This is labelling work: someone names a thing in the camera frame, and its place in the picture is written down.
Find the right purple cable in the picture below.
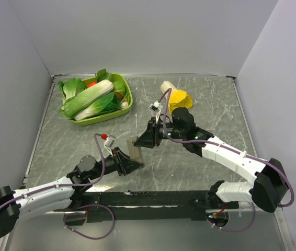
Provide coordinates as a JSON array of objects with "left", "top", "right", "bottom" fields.
[{"left": 157, "top": 88, "right": 295, "bottom": 209}]

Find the green leaf lettuce toy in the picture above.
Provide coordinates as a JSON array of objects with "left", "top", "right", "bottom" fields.
[{"left": 58, "top": 78, "right": 86, "bottom": 103}]

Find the purple cable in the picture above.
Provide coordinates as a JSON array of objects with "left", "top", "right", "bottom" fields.
[
  {"left": 157, "top": 88, "right": 295, "bottom": 209},
  {"left": 0, "top": 133, "right": 107, "bottom": 235}
]

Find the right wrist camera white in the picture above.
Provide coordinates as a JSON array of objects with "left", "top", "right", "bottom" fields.
[{"left": 149, "top": 101, "right": 163, "bottom": 123}]

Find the red tomato toy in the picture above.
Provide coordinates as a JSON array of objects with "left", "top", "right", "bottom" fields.
[{"left": 87, "top": 82, "right": 97, "bottom": 88}]

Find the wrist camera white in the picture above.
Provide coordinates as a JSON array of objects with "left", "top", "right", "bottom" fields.
[
  {"left": 101, "top": 134, "right": 116, "bottom": 155},
  {"left": 149, "top": 101, "right": 163, "bottom": 123}
]

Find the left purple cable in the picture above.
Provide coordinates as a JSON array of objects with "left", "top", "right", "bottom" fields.
[{"left": 0, "top": 133, "right": 107, "bottom": 235}]

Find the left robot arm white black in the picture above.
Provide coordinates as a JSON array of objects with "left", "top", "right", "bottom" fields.
[{"left": 0, "top": 147, "right": 144, "bottom": 238}]

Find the green plastic tray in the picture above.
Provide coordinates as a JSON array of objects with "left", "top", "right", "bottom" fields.
[{"left": 63, "top": 69, "right": 133, "bottom": 126}]

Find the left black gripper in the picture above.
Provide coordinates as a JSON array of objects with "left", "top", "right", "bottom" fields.
[{"left": 88, "top": 146, "right": 144, "bottom": 180}]

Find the yellow cabbage toy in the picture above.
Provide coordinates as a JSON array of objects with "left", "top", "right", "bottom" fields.
[{"left": 161, "top": 81, "right": 193, "bottom": 113}]

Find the large napa cabbage toy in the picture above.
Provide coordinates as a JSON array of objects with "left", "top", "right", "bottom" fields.
[{"left": 60, "top": 79, "right": 113, "bottom": 119}]

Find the white remote control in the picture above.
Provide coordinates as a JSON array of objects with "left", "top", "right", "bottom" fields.
[{"left": 126, "top": 136, "right": 144, "bottom": 163}]

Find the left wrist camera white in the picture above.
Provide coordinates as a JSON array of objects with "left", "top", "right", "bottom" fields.
[{"left": 101, "top": 134, "right": 116, "bottom": 155}]

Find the bok choy toy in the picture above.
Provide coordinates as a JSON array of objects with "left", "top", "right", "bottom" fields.
[{"left": 74, "top": 93, "right": 115, "bottom": 121}]

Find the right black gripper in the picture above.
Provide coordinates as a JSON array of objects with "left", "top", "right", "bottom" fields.
[{"left": 134, "top": 117, "right": 185, "bottom": 149}]

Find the round green cabbage toy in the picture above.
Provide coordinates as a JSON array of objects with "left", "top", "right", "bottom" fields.
[{"left": 112, "top": 81, "right": 126, "bottom": 97}]

